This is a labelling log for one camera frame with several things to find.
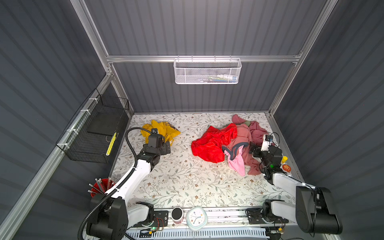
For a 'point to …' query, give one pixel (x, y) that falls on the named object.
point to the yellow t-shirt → (168, 130)
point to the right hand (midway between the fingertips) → (261, 143)
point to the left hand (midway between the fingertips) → (158, 144)
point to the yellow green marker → (111, 144)
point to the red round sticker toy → (286, 168)
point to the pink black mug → (177, 213)
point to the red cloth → (209, 145)
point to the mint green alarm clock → (196, 218)
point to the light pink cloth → (235, 159)
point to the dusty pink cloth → (247, 132)
